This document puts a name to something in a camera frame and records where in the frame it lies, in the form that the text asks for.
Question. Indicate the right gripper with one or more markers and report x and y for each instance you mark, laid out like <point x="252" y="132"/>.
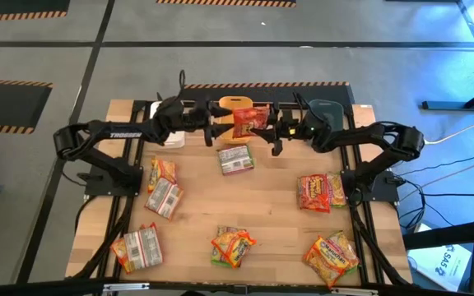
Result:
<point x="294" y="129"/>

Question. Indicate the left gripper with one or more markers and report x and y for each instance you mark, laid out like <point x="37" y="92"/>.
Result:
<point x="198" y="117"/>

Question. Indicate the orange Maruchan ramen pack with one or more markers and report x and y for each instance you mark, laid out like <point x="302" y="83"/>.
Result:
<point x="235" y="246"/>
<point x="118" y="251"/>
<point x="161" y="169"/>
<point x="325" y="257"/>

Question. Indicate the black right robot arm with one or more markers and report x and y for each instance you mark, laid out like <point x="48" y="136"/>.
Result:
<point x="356" y="137"/>

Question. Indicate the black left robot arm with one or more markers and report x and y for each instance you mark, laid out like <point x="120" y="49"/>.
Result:
<point x="126" y="134"/>

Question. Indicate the orange plastic bin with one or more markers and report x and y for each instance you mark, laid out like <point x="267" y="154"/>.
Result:
<point x="237" y="102"/>

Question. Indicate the black hazard-striped floor mat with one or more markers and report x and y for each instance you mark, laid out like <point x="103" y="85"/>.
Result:
<point x="220" y="3"/>
<point x="15" y="6"/>
<point x="270" y="93"/>
<point x="6" y="107"/>

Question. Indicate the white plastic bin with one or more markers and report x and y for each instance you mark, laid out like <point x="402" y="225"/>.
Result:
<point x="175" y="141"/>

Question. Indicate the teal plastic bin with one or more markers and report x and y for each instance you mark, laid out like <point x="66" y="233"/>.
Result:
<point x="329" y="113"/>

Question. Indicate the black desk beam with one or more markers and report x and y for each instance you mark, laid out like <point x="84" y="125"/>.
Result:
<point x="447" y="235"/>

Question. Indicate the white printed cardboard box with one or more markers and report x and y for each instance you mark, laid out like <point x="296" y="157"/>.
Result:
<point x="442" y="263"/>

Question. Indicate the black rig bar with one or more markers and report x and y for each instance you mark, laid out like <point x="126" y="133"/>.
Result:
<point x="35" y="288"/>

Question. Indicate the black aluminium table frame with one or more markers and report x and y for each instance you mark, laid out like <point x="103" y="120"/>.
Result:
<point x="139" y="106"/>

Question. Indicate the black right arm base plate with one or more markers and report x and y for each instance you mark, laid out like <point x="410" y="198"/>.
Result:
<point x="385" y="193"/>

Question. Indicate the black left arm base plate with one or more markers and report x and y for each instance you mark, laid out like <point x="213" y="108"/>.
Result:
<point x="97" y="189"/>

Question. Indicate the black desk leg frame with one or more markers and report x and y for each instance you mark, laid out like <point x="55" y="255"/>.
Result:
<point x="459" y="105"/>

